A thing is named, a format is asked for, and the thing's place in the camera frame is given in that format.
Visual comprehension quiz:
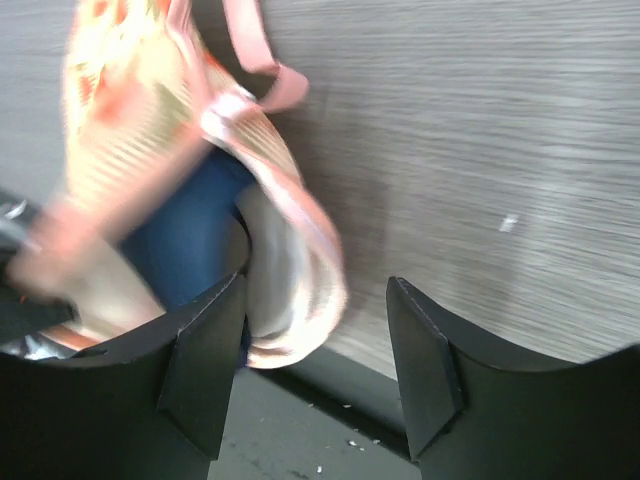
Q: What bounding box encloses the pink mesh laundry bag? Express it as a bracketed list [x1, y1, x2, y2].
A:
[15, 1, 348, 369]

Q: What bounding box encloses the navy blue bra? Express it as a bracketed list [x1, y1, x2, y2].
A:
[119, 149, 259, 369]

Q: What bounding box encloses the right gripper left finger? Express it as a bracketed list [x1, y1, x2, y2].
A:
[1, 275, 245, 479]

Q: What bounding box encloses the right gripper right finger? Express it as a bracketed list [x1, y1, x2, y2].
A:
[386, 277, 639, 479]

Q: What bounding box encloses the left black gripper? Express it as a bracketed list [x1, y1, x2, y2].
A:
[1, 190, 77, 345]

